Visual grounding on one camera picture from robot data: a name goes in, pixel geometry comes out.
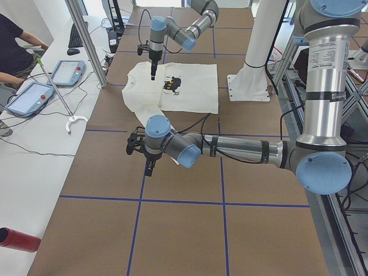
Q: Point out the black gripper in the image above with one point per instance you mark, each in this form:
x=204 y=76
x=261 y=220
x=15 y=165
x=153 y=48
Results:
x=154 y=56
x=150 y=157

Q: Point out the cream cat print t-shirt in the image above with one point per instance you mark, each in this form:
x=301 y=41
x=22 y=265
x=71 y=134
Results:
x=177 y=88

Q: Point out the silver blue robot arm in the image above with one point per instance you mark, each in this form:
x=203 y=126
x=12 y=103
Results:
x=162 y=27
x=313 y=19

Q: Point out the black keyboard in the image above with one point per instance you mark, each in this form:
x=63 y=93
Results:
x=75 y=40

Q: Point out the black computer mouse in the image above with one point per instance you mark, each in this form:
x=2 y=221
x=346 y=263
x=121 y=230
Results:
x=72 y=51

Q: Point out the far blue teach pendant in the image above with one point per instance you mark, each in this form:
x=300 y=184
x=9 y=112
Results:
x=67 y=73

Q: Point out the blue teach pendant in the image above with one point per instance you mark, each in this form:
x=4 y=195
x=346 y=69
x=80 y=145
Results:
x=67 y=73
x=32 y=99

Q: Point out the white hook reacher stick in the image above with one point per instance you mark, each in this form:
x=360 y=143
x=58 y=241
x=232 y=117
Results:
x=72 y=117

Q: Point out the near blue teach pendant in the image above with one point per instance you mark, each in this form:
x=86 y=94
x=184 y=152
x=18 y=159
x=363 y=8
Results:
x=32 y=99

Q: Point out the seated person in black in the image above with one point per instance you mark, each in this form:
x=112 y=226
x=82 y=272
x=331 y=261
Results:
x=16 y=62

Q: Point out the red cylinder bottle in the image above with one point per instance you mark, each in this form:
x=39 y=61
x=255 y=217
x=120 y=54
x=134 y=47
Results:
x=18 y=240

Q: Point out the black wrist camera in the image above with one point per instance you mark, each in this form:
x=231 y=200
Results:
x=143 y=47
x=135 y=143

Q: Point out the aluminium frame post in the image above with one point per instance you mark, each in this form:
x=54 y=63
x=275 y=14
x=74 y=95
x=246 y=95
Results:
x=78 y=20

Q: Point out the aluminium side frame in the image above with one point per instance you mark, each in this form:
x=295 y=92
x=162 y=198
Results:
x=318 y=155

